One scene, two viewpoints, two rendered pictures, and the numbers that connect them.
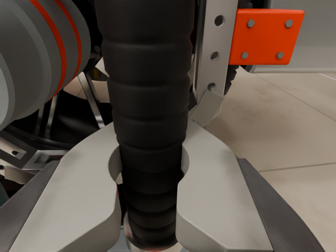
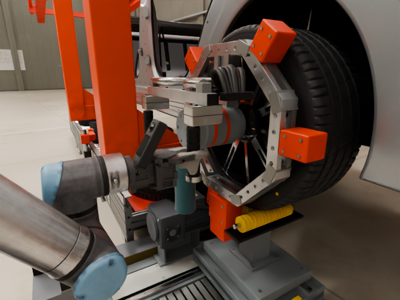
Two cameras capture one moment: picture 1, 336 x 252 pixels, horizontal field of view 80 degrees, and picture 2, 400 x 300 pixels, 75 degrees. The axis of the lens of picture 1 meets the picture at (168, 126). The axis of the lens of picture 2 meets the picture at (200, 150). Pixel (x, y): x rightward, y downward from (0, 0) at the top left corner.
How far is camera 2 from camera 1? 62 cm
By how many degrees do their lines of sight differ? 57
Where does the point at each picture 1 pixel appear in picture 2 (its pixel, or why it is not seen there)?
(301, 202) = not seen: outside the picture
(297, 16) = (304, 137)
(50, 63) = (208, 134)
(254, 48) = (287, 149)
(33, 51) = (204, 130)
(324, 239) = not seen: outside the picture
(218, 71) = (273, 155)
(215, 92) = (272, 166)
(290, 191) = not seen: outside the picture
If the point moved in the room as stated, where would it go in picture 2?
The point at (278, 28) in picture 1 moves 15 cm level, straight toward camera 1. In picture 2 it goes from (296, 141) to (236, 142)
